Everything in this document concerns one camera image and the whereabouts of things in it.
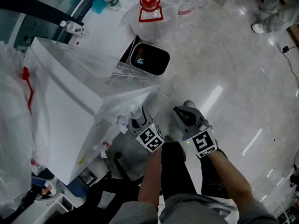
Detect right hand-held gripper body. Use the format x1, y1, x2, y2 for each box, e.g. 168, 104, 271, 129
181, 115, 218, 159

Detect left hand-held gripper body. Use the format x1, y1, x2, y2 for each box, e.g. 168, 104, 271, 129
128, 106, 164, 153

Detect white water dispenser with tap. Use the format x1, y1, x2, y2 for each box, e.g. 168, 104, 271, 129
23, 36, 160, 186

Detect person's right forearm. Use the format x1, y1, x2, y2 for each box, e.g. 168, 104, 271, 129
205, 148, 256, 205

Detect person's left forearm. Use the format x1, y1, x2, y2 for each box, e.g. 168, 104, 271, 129
137, 146, 164, 203

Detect large water jug red cap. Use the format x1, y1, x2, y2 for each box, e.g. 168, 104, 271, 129
121, 0, 179, 44

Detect person's black trousers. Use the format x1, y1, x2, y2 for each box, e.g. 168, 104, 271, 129
160, 140, 231, 199

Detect black chair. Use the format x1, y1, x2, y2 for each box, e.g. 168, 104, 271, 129
85, 151, 147, 224

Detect white trash bin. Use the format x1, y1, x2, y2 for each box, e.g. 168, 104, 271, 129
119, 35, 171, 77

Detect person's grey shirt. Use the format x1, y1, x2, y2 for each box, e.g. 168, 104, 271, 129
108, 193, 280, 224

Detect white storage shelf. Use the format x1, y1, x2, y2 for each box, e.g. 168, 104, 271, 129
10, 192, 79, 224

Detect small bottle white label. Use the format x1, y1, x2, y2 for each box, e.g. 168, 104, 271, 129
60, 20, 86, 37

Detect large clear plastic bag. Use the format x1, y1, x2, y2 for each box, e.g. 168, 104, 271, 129
0, 40, 51, 219

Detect teal plastic bag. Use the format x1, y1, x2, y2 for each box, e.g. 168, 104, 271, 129
91, 0, 108, 15

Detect black power adapter with cable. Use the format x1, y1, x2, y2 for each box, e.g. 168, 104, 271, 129
281, 44, 299, 89

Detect red bag drawstring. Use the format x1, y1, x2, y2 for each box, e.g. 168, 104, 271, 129
22, 66, 34, 114

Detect black desk frame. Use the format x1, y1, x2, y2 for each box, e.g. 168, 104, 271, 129
0, 0, 85, 27

